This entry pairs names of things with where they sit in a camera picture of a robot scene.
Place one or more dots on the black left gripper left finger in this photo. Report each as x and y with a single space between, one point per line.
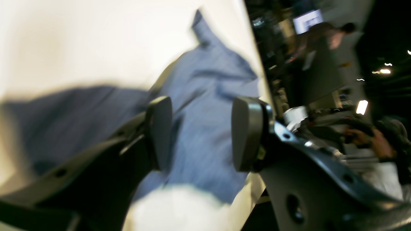
93 190

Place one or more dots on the dark blue t-shirt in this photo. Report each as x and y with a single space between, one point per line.
201 84

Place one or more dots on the lit monitor screen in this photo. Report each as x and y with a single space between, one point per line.
304 22

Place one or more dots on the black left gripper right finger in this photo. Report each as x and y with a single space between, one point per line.
308 189

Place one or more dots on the person in background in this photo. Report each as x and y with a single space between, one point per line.
303 44

